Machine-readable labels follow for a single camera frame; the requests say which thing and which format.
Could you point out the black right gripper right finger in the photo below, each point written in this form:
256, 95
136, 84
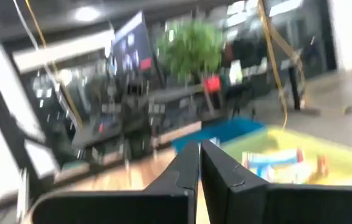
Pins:
288, 205

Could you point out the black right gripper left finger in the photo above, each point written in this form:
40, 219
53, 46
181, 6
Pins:
116, 208

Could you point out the blue red granola bar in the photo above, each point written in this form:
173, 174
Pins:
300, 174

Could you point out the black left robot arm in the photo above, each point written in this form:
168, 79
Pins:
132, 130

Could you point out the yellow plastic bin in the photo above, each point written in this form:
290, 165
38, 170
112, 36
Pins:
344, 158

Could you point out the blue plastic bin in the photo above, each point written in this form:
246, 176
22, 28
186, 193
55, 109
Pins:
231, 130

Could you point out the red box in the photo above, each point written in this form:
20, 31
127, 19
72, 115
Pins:
212, 84

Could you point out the dark computer monitor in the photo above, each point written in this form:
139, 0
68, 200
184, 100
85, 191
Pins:
132, 46

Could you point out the green leafy potted plant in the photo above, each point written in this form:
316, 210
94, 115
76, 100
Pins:
191, 49

